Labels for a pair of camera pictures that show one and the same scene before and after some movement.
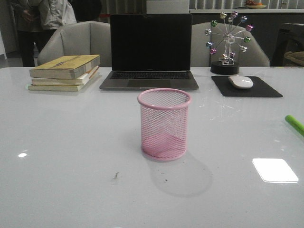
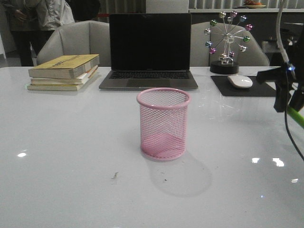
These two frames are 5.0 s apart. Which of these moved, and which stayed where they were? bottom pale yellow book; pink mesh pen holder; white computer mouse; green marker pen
Moved: green marker pen
Stayed: bottom pale yellow book; pink mesh pen holder; white computer mouse
